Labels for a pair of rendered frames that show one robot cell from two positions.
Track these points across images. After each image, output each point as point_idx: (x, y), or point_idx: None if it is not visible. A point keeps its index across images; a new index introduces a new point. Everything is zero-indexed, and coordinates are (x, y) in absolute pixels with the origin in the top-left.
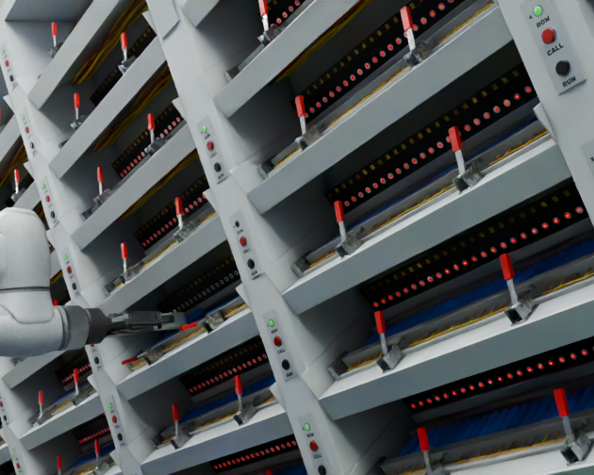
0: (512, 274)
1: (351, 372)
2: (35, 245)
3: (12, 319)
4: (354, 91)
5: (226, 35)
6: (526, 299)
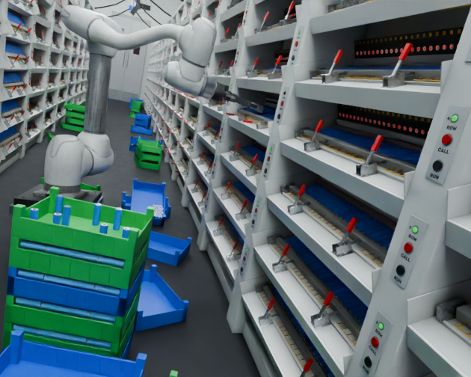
0: (350, 230)
1: (285, 196)
2: (205, 44)
3: (180, 73)
4: (382, 60)
5: None
6: (348, 246)
